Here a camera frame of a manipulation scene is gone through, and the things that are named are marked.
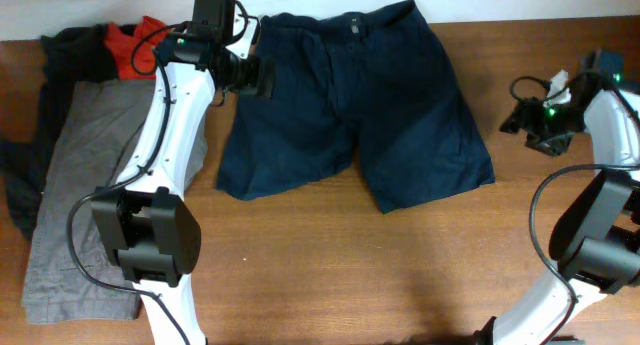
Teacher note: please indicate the black garment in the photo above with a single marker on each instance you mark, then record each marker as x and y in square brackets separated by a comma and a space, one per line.
[74, 54]

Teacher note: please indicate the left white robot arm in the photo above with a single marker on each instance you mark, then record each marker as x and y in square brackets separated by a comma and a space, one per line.
[145, 227]

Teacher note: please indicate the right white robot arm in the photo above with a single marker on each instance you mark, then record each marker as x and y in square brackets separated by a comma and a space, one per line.
[589, 257]

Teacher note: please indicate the red garment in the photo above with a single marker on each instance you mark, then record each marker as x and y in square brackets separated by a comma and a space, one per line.
[131, 47]

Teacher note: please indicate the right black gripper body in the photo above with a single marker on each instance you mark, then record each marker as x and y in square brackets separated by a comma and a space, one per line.
[550, 130]

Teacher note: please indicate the grey folded shorts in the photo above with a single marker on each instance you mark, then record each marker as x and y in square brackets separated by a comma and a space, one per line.
[98, 136]

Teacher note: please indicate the navy blue shorts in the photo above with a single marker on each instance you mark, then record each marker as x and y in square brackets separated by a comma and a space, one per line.
[375, 88]

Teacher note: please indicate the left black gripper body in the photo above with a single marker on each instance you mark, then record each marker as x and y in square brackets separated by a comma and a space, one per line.
[243, 73]

